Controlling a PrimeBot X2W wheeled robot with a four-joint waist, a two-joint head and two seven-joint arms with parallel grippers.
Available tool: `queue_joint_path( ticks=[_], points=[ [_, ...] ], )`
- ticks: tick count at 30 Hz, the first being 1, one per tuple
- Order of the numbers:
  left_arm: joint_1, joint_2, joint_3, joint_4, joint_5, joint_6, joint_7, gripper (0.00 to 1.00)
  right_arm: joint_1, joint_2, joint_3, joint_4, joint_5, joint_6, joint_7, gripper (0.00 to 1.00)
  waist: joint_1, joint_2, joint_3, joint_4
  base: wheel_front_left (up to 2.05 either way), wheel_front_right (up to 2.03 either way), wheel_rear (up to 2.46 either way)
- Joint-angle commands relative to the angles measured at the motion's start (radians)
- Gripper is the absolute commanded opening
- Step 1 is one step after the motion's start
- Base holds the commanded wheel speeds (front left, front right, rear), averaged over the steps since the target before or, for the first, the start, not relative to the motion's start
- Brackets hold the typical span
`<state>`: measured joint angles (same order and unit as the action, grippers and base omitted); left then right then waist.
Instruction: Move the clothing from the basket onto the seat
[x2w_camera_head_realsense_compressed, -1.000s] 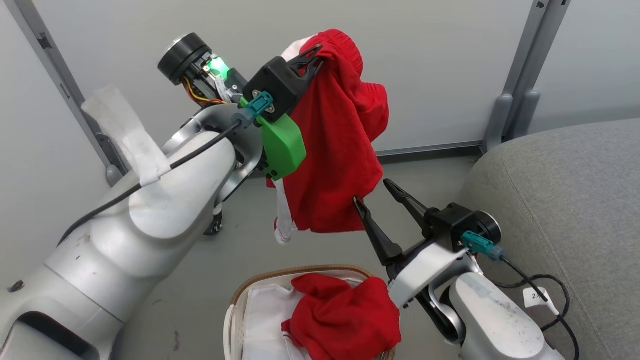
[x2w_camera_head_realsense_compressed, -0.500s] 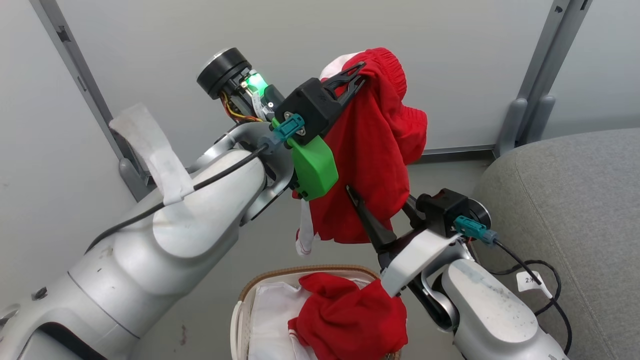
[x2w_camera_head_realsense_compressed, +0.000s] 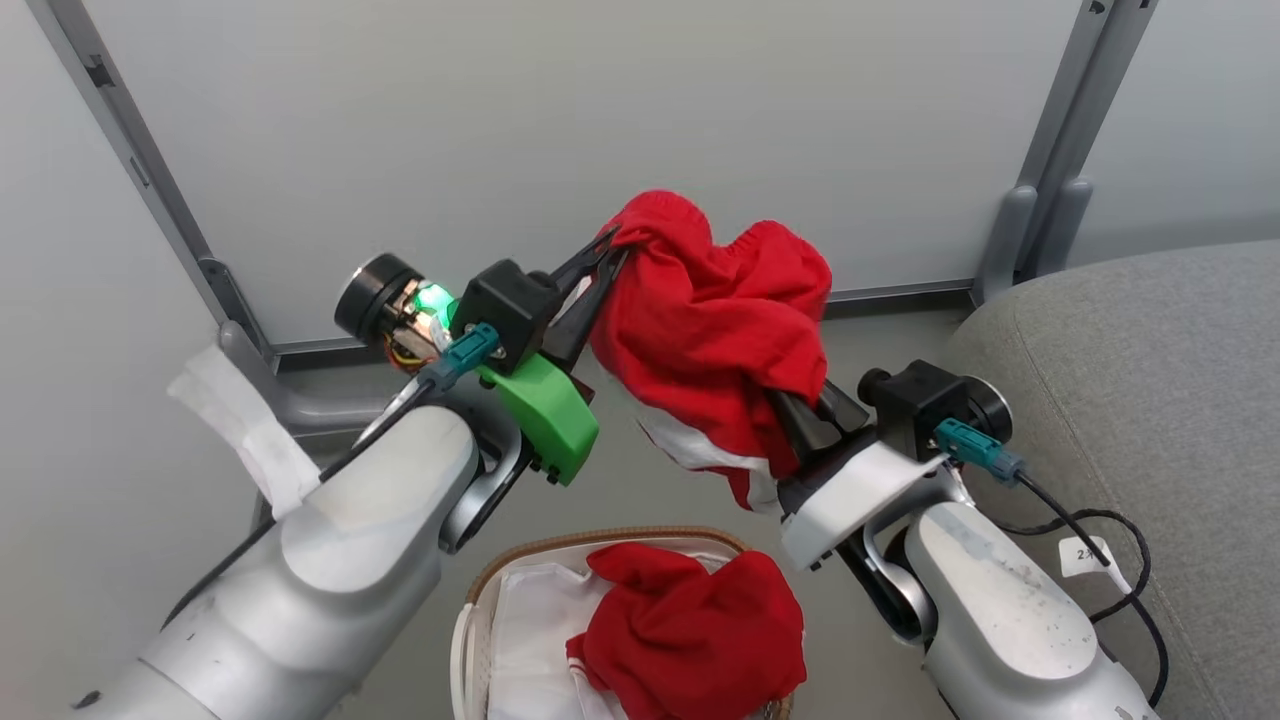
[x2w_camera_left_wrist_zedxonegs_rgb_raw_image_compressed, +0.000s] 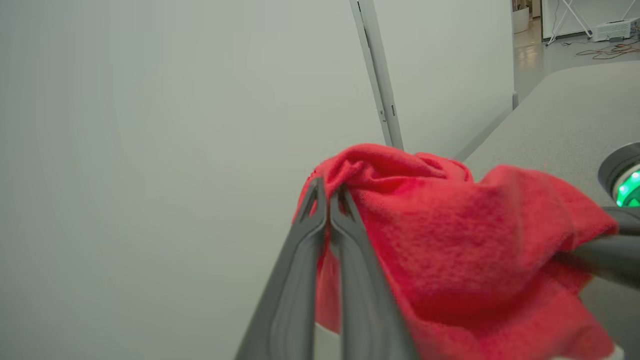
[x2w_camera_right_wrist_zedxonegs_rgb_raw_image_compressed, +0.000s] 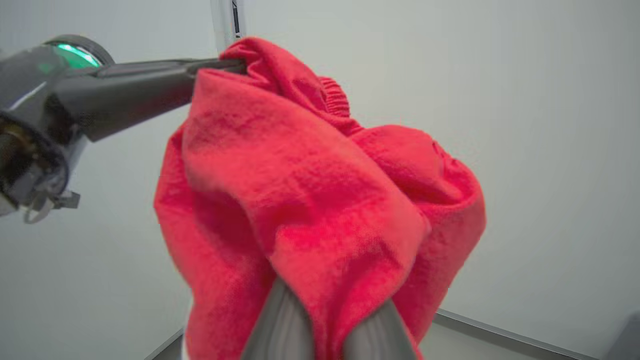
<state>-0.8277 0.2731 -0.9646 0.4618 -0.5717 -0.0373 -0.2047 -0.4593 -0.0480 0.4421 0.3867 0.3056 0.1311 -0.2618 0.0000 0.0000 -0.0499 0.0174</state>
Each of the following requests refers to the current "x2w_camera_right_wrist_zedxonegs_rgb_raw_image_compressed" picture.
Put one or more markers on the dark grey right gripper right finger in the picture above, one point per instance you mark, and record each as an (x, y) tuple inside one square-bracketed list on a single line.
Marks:
[(377, 335)]

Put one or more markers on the white vertical corner post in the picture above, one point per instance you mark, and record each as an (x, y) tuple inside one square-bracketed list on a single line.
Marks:
[(227, 22)]

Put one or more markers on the red fleece garment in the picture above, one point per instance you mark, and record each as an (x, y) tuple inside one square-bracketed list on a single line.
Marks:
[(310, 200)]

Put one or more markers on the grey left gripper body green band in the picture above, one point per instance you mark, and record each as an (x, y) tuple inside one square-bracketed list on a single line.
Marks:
[(35, 125)]

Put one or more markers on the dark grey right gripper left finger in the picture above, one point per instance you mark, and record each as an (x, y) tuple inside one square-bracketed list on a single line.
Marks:
[(280, 325)]

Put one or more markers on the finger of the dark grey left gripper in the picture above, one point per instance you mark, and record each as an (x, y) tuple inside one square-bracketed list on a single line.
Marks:
[(170, 65), (125, 102)]

